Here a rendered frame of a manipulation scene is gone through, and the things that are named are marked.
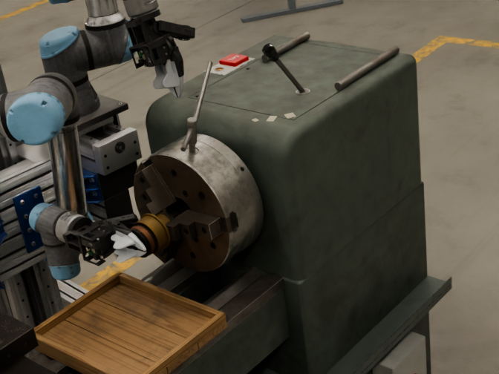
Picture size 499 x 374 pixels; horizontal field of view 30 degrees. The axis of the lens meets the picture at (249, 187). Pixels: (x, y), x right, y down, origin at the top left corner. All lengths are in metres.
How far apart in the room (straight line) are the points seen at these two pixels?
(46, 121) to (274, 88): 0.61
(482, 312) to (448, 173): 1.14
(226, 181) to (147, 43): 0.37
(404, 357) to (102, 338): 0.94
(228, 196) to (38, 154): 0.78
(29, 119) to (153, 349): 0.58
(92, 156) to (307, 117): 0.70
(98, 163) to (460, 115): 2.99
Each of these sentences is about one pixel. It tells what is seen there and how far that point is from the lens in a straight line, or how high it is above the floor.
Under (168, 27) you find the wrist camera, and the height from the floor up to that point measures 1.49.
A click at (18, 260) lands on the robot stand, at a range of 2.69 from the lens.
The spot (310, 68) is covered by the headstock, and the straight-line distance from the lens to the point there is 2.51.
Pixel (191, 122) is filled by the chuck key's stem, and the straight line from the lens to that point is 2.12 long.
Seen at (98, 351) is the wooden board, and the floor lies 0.89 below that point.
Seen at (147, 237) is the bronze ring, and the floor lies 1.10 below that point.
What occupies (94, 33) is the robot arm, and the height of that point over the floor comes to 1.38.
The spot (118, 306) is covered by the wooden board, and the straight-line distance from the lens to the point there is 2.30.
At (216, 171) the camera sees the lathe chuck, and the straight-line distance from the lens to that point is 2.13.
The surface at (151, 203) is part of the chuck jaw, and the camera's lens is 2.17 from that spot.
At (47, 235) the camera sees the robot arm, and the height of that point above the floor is 1.06.
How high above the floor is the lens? 2.14
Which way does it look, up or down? 27 degrees down
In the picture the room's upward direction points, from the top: 8 degrees counter-clockwise
